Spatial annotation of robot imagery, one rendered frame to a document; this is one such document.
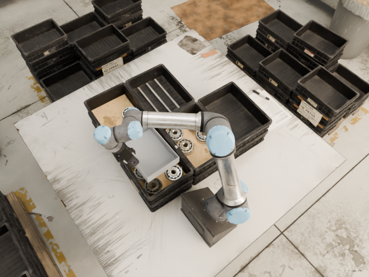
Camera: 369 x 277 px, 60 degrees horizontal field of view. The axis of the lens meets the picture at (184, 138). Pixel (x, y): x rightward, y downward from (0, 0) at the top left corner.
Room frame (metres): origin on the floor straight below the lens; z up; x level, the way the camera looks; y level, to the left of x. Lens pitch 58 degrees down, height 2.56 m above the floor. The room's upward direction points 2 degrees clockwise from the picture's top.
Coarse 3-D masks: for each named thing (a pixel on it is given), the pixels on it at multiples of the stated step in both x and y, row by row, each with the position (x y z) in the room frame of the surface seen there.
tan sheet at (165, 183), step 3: (132, 168) 0.84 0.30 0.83; (183, 171) 0.83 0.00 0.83; (162, 174) 0.81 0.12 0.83; (183, 174) 0.81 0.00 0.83; (156, 177) 0.79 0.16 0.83; (159, 177) 0.79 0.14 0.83; (162, 177) 0.79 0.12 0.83; (162, 180) 0.77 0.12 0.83; (165, 180) 0.77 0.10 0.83; (141, 183) 0.75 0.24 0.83; (162, 183) 0.75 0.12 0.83; (165, 183) 0.75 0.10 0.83; (168, 183) 0.75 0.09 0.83; (171, 183) 0.75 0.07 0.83; (153, 186) 0.73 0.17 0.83; (165, 186) 0.73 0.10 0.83
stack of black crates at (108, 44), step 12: (84, 36) 2.23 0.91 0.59; (96, 36) 2.29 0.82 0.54; (108, 36) 2.36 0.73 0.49; (120, 36) 2.30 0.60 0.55; (84, 48) 2.19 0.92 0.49; (96, 48) 2.19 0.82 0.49; (108, 48) 2.20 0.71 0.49; (120, 48) 2.13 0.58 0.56; (84, 60) 2.06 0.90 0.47; (96, 60) 1.98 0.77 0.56; (108, 60) 2.04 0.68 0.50; (96, 72) 1.96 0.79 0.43
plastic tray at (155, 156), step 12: (144, 132) 0.96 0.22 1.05; (156, 132) 0.93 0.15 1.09; (132, 144) 0.88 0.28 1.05; (144, 144) 0.88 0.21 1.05; (156, 144) 0.88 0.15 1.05; (144, 156) 0.81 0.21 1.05; (156, 156) 0.81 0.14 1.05; (168, 156) 0.81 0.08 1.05; (144, 168) 0.73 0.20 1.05; (156, 168) 0.74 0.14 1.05; (168, 168) 0.74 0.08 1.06
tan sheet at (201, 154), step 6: (186, 132) 1.10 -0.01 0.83; (192, 132) 1.10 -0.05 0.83; (198, 144) 1.02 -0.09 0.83; (204, 144) 1.02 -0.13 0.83; (198, 150) 0.98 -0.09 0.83; (204, 150) 0.98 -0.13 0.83; (186, 156) 0.93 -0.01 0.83; (192, 156) 0.93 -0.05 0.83; (198, 156) 0.94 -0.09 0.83; (204, 156) 0.94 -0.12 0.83; (210, 156) 0.94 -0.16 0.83; (192, 162) 0.89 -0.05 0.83; (198, 162) 0.89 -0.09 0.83; (204, 162) 0.90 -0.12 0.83
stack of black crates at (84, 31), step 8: (80, 16) 2.63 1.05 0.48; (88, 16) 2.67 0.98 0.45; (96, 16) 2.65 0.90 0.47; (64, 24) 2.51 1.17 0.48; (72, 24) 2.56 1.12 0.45; (80, 24) 2.61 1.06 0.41; (88, 24) 2.65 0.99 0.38; (96, 24) 2.65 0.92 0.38; (104, 24) 2.53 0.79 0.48; (72, 32) 2.52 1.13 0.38; (80, 32) 2.53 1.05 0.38; (88, 32) 2.53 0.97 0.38; (72, 40) 2.42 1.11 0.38; (72, 48) 2.26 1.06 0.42
